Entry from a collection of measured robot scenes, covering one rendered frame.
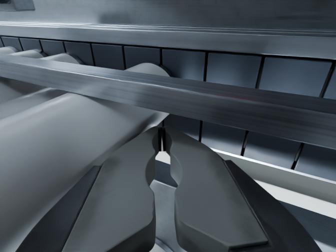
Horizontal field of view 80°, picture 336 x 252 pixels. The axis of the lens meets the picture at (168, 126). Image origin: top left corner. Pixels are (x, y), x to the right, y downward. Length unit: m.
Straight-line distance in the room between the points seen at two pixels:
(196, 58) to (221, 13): 0.06
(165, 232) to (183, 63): 0.24
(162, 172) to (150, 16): 0.18
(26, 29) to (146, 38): 0.16
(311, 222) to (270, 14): 0.19
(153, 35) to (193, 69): 0.04
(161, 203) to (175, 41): 0.20
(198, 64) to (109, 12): 0.14
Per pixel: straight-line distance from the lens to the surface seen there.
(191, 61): 0.16
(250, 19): 0.20
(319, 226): 0.26
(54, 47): 0.26
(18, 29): 0.31
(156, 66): 0.17
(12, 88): 0.20
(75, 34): 0.24
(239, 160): 0.17
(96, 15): 0.28
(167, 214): 0.29
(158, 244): 0.35
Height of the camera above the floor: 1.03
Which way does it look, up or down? 50 degrees down
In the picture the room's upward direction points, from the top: 135 degrees counter-clockwise
